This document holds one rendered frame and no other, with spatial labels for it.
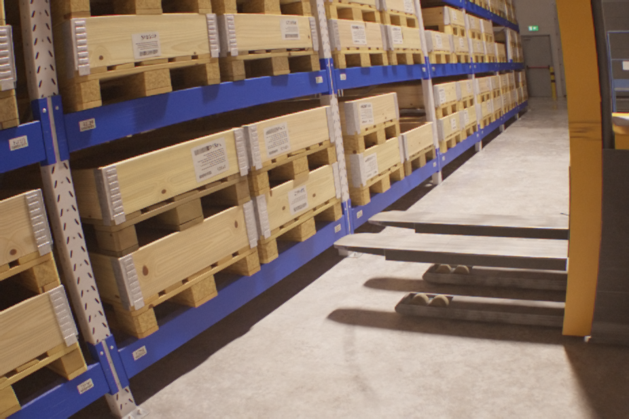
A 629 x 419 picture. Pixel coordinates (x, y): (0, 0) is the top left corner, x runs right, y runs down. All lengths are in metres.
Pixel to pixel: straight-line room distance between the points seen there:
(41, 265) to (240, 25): 1.46
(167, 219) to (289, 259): 0.85
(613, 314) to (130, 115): 2.05
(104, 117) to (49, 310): 0.72
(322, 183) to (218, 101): 0.95
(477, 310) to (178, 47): 1.73
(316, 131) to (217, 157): 0.85
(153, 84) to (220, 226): 0.71
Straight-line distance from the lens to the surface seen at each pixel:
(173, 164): 2.07
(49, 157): 1.75
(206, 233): 2.22
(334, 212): 3.11
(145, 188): 1.98
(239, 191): 2.36
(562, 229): 2.52
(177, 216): 2.09
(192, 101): 2.20
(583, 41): 1.94
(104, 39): 1.91
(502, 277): 2.68
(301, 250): 2.85
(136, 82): 2.05
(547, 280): 2.65
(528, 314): 2.31
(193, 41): 2.23
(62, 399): 1.89
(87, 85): 1.83
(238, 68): 2.44
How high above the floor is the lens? 1.15
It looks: 15 degrees down
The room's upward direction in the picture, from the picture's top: 7 degrees counter-clockwise
